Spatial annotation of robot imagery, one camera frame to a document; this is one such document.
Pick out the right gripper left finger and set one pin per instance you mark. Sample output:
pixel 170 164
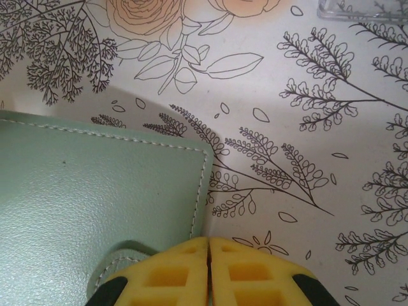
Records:
pixel 165 277

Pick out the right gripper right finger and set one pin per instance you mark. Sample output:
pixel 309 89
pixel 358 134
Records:
pixel 255 277

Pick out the mint green card holder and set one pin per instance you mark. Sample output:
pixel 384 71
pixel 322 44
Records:
pixel 95 191

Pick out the clear acrylic card rack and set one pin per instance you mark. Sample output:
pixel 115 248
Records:
pixel 360 9

